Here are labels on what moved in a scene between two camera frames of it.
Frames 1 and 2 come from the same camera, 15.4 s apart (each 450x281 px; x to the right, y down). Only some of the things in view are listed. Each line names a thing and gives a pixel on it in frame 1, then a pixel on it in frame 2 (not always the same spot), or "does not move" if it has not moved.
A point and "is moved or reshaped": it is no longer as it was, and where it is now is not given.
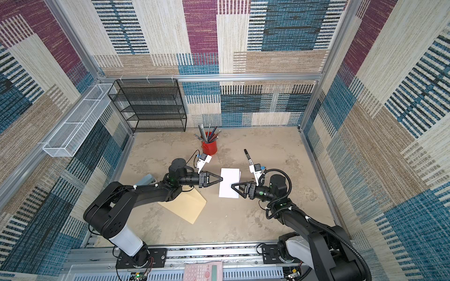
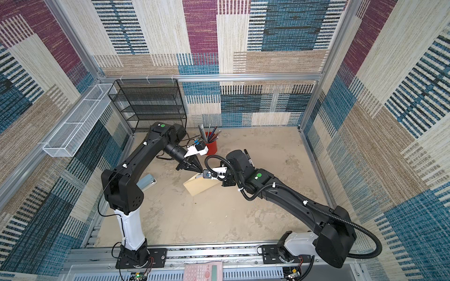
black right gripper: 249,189 to 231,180
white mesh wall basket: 67,138 does not move
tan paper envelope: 188,205 is moved or reshaped
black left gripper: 204,180 to 197,166
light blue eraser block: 148,180 does not move
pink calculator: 210,271 does not move
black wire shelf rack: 150,105 does not move
